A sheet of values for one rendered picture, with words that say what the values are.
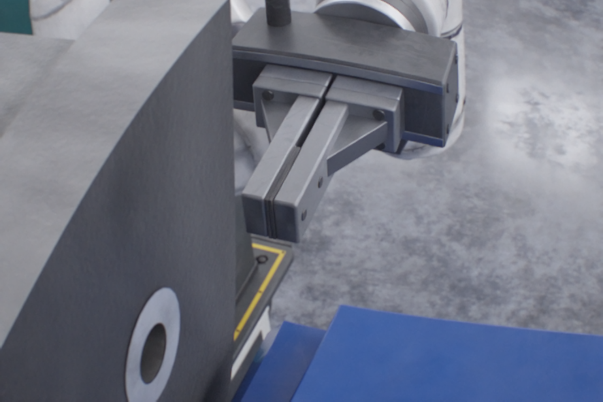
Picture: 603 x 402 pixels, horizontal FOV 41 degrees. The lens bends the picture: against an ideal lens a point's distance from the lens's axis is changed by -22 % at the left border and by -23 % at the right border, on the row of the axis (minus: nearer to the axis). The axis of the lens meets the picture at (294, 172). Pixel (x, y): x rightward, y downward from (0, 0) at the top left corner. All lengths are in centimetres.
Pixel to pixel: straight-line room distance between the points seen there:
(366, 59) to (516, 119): 336
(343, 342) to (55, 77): 15
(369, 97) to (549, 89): 361
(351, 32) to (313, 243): 280
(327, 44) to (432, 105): 7
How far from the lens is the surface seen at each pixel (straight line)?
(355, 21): 59
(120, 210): 24
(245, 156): 69
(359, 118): 54
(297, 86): 55
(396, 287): 320
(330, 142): 51
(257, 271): 284
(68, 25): 162
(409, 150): 78
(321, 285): 322
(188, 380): 34
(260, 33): 58
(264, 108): 55
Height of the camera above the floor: 238
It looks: 41 degrees down
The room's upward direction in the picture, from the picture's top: 5 degrees counter-clockwise
